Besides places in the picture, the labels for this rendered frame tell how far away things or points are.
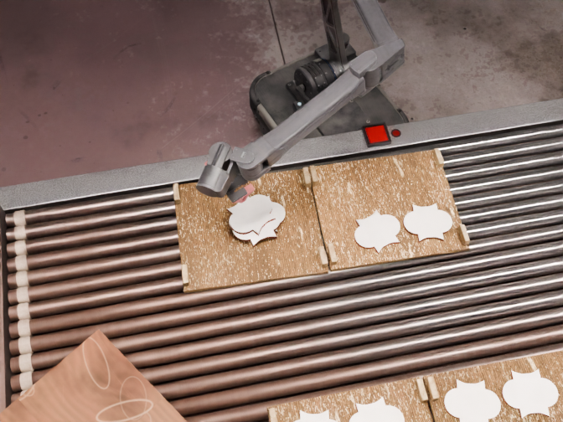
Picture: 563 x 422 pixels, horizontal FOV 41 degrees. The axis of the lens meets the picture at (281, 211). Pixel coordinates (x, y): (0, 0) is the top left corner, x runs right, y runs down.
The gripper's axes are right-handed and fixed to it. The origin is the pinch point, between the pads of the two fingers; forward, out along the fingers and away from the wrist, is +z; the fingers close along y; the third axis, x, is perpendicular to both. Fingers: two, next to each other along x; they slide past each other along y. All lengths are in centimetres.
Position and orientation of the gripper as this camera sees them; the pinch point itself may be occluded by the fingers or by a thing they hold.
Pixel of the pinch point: (233, 186)
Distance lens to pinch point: 199.0
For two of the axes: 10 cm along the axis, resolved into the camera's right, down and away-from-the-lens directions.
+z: 1.0, 3.9, 9.1
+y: 5.5, 7.4, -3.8
